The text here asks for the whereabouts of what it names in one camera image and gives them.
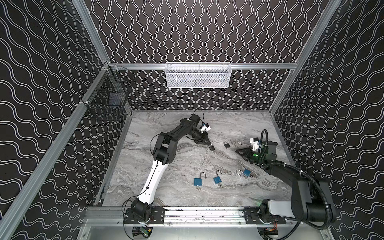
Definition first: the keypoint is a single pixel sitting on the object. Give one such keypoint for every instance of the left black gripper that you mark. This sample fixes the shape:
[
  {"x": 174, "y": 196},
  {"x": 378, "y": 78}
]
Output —
[{"x": 199, "y": 137}]

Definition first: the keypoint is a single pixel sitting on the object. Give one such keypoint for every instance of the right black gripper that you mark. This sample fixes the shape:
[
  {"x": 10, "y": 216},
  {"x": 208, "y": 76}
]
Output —
[{"x": 252, "y": 154}]

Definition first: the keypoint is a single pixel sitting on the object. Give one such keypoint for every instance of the blue padlock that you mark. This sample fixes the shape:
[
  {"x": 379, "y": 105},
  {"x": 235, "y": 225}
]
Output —
[
  {"x": 217, "y": 178},
  {"x": 245, "y": 173},
  {"x": 199, "y": 181}
]

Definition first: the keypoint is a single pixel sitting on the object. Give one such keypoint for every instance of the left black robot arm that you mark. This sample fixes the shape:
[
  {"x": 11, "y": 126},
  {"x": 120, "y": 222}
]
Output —
[{"x": 164, "y": 153}]

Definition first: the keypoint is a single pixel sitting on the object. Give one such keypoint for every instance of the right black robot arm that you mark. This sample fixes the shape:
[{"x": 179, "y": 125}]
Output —
[{"x": 311, "y": 201}]

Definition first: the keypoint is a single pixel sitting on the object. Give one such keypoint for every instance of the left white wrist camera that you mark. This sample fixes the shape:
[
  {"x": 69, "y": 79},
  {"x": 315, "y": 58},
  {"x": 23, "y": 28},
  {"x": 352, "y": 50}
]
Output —
[{"x": 205, "y": 128}]

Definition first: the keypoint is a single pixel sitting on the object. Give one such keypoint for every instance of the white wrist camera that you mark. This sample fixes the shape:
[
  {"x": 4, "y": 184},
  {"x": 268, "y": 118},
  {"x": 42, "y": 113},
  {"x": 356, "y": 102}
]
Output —
[
  {"x": 205, "y": 128},
  {"x": 255, "y": 144}
]

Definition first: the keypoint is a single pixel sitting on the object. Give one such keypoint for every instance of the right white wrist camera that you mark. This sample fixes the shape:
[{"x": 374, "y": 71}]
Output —
[{"x": 255, "y": 144}]

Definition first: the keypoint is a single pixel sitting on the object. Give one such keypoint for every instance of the white wire mesh basket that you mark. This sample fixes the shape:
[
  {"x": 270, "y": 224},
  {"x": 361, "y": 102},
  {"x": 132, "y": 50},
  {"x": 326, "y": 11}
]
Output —
[{"x": 198, "y": 75}]

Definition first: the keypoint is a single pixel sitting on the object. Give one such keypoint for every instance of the black wire mesh basket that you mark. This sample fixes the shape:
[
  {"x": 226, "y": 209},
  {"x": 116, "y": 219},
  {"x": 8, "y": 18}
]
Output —
[{"x": 109, "y": 101}]

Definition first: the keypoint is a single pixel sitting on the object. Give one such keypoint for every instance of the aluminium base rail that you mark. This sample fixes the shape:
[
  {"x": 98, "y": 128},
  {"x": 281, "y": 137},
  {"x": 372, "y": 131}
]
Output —
[{"x": 182, "y": 217}]

